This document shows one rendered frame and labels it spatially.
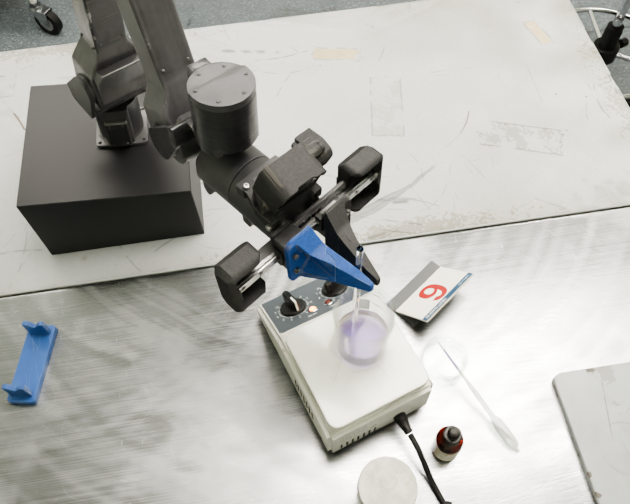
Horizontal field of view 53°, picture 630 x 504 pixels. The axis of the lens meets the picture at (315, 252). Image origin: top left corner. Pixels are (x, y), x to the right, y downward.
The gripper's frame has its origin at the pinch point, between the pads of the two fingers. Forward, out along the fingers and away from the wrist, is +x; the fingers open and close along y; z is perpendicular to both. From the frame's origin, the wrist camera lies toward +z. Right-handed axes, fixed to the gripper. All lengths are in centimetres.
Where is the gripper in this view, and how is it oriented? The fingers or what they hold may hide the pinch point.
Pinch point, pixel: (346, 260)
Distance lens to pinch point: 54.6
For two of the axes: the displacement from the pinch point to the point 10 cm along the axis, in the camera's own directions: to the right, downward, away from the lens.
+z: -0.2, -5.2, -8.5
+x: 7.1, 5.9, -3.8
